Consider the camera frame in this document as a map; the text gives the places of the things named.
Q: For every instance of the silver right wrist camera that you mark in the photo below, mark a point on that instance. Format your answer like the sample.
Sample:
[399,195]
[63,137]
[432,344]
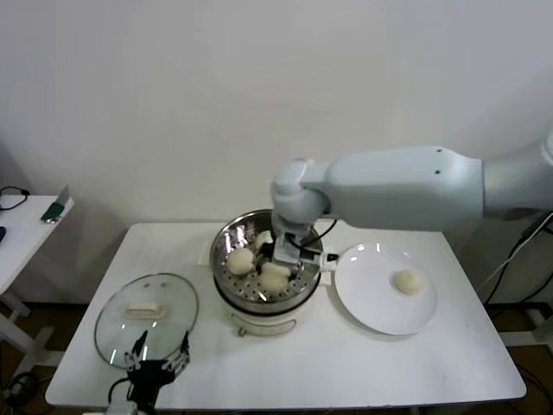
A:
[287,248]

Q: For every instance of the stainless steel steamer basket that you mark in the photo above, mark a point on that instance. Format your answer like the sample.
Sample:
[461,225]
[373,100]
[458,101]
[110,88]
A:
[233,285]

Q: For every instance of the round glass pot lid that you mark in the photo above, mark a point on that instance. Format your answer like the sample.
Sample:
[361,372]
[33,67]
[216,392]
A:
[173,298]

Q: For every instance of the white steamed baozi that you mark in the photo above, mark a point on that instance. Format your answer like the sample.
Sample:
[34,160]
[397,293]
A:
[275,279]
[410,282]
[240,261]
[262,238]

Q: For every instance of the small blue object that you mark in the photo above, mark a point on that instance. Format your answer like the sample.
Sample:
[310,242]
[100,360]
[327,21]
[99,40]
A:
[2,235]

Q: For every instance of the white round plate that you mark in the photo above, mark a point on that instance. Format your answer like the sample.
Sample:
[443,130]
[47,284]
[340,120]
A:
[367,294]

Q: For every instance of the green circuit board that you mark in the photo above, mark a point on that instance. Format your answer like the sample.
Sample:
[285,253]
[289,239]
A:
[54,212]

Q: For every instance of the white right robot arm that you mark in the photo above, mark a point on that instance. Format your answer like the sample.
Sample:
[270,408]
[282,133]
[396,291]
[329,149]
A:
[389,190]

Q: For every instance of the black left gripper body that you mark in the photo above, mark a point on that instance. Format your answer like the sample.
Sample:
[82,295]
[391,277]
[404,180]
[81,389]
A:
[149,377]

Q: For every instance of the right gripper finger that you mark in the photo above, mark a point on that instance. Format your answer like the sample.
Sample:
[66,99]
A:
[296,271]
[265,255]

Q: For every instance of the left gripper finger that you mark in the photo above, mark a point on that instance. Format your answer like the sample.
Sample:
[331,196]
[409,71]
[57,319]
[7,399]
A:
[135,356]
[181,356]

